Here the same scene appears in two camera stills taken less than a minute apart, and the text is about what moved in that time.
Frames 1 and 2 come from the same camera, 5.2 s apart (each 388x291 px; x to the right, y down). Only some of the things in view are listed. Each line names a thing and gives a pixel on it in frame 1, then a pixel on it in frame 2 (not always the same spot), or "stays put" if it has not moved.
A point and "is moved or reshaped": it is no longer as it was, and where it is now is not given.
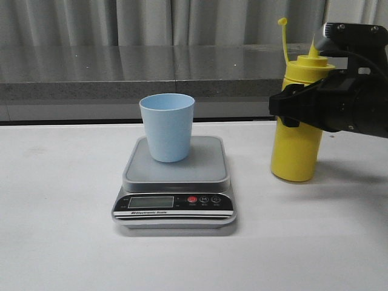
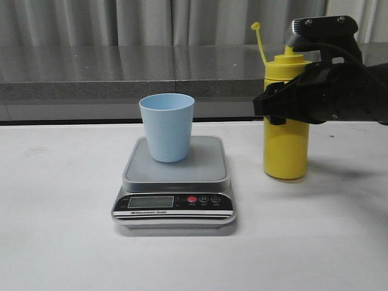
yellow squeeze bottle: [296, 150] is moved or reshaped
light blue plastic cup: [168, 117] stays put
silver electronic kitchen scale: [193, 193] stays put
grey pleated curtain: [179, 22] stays put
